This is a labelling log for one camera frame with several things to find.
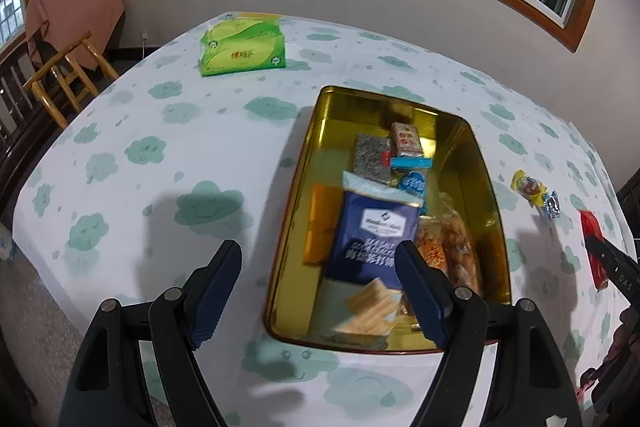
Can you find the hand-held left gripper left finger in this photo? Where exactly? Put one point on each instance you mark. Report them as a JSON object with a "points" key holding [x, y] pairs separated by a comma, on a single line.
{"points": [[215, 292]]}

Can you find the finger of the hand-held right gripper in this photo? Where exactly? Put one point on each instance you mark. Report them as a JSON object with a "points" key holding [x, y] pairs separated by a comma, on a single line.
{"points": [[617, 267]]}

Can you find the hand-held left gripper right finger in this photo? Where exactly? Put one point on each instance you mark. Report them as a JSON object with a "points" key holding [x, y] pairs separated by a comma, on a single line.
{"points": [[425, 292]]}

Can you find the red snack packet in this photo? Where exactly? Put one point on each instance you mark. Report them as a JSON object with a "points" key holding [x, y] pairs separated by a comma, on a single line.
{"points": [[590, 222]]}

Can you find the fried dough twist packet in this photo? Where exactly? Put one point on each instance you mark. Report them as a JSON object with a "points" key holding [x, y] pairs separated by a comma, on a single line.
{"points": [[452, 242]]}

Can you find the dark blue cracker packet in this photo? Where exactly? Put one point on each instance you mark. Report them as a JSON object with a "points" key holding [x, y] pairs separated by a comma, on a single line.
{"points": [[372, 232]]}

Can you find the light blue biscuit packet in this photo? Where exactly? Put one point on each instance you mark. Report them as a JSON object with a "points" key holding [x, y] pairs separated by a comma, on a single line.
{"points": [[414, 183]]}

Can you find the small blue stick packet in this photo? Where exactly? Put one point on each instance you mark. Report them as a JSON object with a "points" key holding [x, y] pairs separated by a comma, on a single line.
{"points": [[410, 163]]}

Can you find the dark speckled snack packet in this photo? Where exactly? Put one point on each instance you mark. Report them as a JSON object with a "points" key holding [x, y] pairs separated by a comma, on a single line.
{"points": [[370, 157]]}

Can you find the reddish-brown snack packet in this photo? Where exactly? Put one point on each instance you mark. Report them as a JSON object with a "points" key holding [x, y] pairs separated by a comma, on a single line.
{"points": [[406, 139]]}

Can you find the maroon and gold tin box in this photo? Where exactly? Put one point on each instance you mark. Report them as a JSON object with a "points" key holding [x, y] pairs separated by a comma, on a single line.
{"points": [[340, 147]]}

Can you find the blue and silver candy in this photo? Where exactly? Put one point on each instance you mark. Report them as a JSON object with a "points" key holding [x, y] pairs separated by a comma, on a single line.
{"points": [[551, 206]]}

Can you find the yellow wrapped candy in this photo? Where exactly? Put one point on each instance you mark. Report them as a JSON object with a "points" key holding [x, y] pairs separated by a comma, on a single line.
{"points": [[527, 188]]}

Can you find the cloud-print tablecloth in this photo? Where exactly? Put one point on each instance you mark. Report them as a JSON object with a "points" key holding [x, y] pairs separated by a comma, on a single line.
{"points": [[150, 107]]}

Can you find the green tissue pack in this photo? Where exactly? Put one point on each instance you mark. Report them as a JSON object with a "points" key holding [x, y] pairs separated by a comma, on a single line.
{"points": [[240, 47]]}

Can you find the dark wooden bench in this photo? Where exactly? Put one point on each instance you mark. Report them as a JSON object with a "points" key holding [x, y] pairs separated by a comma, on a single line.
{"points": [[15, 122]]}

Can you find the yellow wooden chair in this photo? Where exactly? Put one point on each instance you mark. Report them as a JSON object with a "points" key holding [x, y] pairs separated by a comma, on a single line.
{"points": [[50, 72]]}

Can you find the small barred window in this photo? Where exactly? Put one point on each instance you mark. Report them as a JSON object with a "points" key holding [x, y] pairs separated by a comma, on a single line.
{"points": [[10, 12]]}

